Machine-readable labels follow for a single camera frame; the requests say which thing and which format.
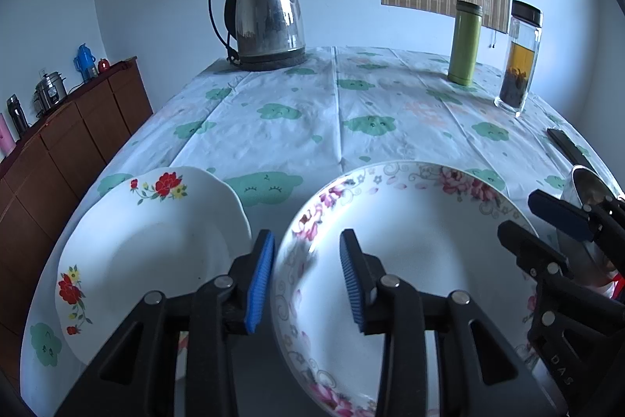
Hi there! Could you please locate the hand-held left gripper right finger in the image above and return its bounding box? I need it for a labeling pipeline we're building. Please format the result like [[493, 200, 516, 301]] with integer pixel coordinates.
[[339, 229, 567, 417]]

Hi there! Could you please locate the black smartphone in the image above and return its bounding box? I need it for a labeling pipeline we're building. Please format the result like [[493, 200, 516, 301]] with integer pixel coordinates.
[[547, 128, 599, 174]]

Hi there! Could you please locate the black bottle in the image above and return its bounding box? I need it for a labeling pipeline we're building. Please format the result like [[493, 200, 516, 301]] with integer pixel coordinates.
[[6, 95, 30, 138]]

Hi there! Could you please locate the white plate with pink floral rim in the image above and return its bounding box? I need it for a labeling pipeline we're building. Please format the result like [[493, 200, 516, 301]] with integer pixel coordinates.
[[270, 160, 570, 417]]

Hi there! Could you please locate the black kettle base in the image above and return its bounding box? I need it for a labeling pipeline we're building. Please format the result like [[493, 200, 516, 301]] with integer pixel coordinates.
[[226, 47, 308, 72]]

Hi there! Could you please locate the green thermos bottle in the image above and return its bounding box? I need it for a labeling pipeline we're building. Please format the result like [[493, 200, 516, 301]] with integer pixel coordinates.
[[448, 0, 484, 86]]

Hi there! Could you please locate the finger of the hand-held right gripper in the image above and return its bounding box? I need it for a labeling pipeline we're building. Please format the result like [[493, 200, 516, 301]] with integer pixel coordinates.
[[497, 220, 572, 282], [528, 189, 625, 244]]

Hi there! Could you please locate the pink bottle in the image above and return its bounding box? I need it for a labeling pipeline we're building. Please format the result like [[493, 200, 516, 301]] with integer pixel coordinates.
[[0, 113, 16, 159]]

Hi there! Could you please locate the blue thermos jug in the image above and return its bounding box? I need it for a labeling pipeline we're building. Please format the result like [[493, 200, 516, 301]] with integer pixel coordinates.
[[74, 44, 96, 82]]

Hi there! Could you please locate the stainless steel electric kettle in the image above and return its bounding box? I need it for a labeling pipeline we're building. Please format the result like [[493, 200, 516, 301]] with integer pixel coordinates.
[[208, 0, 307, 66]]

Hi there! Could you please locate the glass tea bottle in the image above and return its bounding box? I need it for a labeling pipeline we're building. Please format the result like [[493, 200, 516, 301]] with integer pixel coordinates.
[[494, 0, 544, 112]]

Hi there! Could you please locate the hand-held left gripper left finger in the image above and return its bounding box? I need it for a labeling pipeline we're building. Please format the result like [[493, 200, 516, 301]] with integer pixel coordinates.
[[54, 229, 277, 417]]

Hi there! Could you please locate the silver rice cooker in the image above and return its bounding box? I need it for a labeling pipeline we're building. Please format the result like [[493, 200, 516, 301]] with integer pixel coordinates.
[[33, 72, 68, 112]]

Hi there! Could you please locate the white plate with red flowers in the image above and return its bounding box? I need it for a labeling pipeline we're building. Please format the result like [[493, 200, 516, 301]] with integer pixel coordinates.
[[55, 166, 252, 366]]

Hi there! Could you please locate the brown wooden cabinet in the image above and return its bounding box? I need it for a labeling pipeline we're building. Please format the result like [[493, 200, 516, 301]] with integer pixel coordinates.
[[0, 55, 153, 340]]

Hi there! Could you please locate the steel-lined white bowl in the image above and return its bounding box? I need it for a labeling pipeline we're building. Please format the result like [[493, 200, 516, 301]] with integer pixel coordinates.
[[559, 165, 623, 288]]

